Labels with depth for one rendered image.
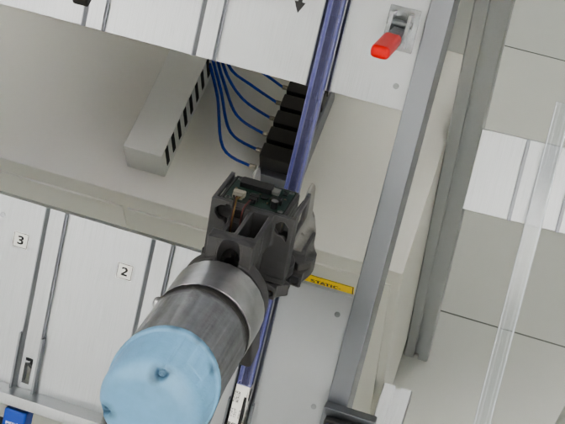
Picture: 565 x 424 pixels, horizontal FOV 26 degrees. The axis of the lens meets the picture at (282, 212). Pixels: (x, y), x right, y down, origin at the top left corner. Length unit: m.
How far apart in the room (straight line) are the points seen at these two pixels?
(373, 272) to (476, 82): 0.39
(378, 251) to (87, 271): 0.29
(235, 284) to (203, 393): 0.11
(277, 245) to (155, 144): 0.51
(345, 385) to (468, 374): 0.92
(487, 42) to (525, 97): 1.00
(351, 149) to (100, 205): 0.32
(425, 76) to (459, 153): 0.48
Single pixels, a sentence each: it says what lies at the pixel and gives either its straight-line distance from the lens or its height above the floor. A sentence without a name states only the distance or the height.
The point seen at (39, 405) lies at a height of 0.73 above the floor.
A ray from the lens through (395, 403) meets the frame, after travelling 1.69.
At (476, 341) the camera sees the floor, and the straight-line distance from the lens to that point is 2.09.
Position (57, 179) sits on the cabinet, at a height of 0.61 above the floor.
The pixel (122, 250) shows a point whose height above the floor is 0.84.
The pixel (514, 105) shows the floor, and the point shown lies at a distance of 2.36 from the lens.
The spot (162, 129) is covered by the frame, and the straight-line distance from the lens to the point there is 1.48.
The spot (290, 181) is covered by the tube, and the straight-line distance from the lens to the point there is 1.11.
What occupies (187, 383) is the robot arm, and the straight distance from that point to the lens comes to 0.81.
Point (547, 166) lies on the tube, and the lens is 1.03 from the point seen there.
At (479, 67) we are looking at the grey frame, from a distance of 1.42.
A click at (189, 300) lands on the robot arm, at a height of 1.09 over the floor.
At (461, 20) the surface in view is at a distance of 1.57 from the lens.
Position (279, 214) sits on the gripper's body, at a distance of 0.97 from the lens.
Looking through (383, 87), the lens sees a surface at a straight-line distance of 1.10.
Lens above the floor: 1.86
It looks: 58 degrees down
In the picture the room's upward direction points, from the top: straight up
